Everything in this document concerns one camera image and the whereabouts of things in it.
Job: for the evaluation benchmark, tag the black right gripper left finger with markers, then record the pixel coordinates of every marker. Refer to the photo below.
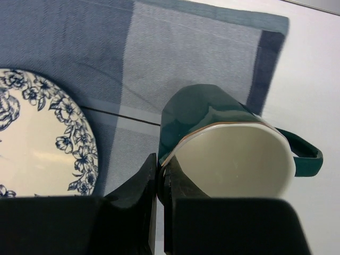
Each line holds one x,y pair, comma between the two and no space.
119,223

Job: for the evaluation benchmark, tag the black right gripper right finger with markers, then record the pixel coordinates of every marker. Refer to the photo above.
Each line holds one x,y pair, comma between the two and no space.
195,223

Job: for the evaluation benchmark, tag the blue beige checked cloth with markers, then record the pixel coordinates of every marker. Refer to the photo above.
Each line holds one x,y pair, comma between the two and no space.
121,61

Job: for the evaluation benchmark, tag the teal mug white inside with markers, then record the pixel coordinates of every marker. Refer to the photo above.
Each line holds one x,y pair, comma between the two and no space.
228,151

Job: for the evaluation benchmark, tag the blue floral ceramic plate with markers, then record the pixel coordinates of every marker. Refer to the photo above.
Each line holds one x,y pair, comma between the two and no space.
47,145

